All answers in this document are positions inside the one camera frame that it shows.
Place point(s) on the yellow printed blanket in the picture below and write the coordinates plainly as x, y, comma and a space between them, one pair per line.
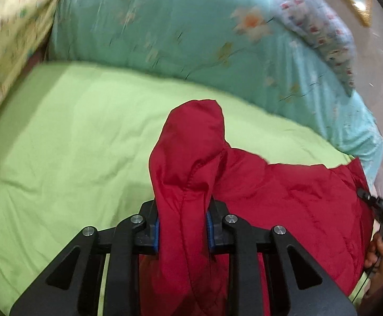
7, 39

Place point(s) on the person's right hand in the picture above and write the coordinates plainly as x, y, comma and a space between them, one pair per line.
380, 255

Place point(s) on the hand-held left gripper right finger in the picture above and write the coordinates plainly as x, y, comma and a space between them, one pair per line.
210, 233

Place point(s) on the light green bed sheet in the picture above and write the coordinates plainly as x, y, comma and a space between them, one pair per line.
79, 138

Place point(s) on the red quilted jacket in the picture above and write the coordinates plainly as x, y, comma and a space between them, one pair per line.
277, 197

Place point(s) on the bear print pillow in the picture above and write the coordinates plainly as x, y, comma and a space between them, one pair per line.
316, 23

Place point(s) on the teal floral quilt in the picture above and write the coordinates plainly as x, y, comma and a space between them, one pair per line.
178, 23

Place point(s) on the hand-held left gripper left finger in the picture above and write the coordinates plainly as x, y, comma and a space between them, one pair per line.
157, 233

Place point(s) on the gold framed picture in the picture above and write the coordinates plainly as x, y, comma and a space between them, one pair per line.
364, 16

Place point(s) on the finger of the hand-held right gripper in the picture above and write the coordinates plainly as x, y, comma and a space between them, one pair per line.
365, 196

